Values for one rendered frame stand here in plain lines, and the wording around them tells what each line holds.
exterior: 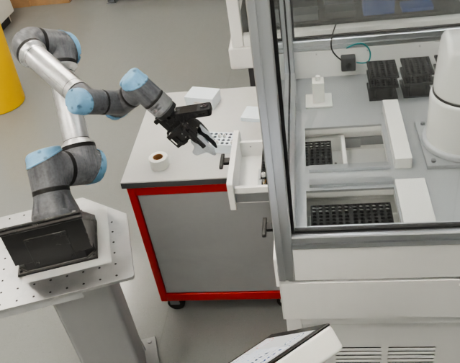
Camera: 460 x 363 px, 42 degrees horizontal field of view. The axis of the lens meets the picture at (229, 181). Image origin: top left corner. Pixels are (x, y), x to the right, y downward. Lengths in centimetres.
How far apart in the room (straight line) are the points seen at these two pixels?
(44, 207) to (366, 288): 98
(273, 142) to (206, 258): 127
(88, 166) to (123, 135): 191
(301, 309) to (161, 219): 90
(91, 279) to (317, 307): 70
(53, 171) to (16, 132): 238
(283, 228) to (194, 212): 93
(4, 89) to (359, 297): 341
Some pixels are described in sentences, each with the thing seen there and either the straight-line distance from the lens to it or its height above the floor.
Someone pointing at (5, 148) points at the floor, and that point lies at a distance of 415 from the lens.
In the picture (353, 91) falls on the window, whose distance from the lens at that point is 115.
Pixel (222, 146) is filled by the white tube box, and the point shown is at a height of 79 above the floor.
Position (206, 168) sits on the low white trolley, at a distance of 215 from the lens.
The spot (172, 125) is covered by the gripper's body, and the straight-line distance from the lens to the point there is 185.
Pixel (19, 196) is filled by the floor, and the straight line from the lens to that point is 366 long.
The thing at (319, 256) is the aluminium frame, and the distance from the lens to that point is 140.
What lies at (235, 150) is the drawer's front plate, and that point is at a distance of 192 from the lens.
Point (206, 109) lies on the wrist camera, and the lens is 180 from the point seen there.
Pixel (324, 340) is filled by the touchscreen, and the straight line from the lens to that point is 105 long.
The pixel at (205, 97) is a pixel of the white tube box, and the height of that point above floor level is 81.
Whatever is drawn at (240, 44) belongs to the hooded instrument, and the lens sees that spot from 259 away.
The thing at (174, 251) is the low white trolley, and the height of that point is 39.
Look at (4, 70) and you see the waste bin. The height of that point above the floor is 30.
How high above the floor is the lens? 204
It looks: 38 degrees down
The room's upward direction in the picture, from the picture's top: 10 degrees counter-clockwise
